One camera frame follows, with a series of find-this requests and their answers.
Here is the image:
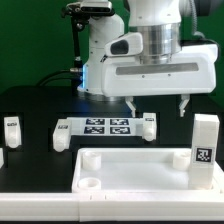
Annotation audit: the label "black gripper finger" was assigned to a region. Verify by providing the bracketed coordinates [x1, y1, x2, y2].
[125, 96, 136, 118]
[179, 94, 190, 117]

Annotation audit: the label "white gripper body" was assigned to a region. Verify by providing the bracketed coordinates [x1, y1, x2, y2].
[101, 44, 218, 97]

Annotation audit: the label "white desk tabletop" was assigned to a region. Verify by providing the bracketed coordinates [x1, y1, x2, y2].
[72, 148, 224, 193]

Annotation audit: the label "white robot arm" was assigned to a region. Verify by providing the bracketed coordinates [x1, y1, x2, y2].
[78, 0, 223, 108]

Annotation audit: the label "white L-shaped obstacle fence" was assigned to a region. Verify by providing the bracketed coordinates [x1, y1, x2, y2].
[0, 149, 224, 222]

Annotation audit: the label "white block at left edge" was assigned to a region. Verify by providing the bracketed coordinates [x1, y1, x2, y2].
[0, 148, 4, 169]

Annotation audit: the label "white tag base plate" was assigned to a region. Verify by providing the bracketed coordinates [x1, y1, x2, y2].
[69, 117, 143, 136]

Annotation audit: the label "black cables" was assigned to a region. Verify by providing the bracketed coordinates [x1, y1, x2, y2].
[35, 69, 83, 88]

